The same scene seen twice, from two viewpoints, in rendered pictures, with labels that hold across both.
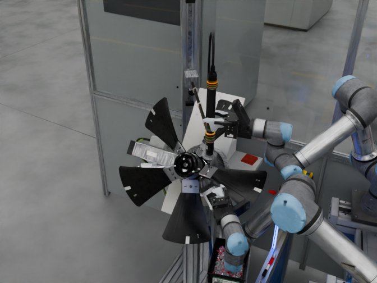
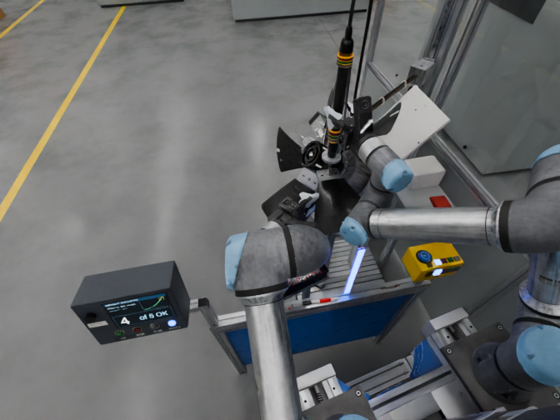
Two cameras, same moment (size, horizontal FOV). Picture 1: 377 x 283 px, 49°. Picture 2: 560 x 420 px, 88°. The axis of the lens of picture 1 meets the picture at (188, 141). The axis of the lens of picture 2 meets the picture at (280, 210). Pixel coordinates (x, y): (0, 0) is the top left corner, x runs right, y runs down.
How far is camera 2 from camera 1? 1.13 m
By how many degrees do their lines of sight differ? 42
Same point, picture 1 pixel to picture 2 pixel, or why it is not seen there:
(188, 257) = not seen: hidden behind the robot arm
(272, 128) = (378, 160)
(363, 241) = (434, 382)
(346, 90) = (547, 167)
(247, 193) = (332, 220)
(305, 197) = (260, 260)
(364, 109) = (529, 217)
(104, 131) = not seen: hidden behind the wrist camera
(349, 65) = not seen: outside the picture
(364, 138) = (546, 274)
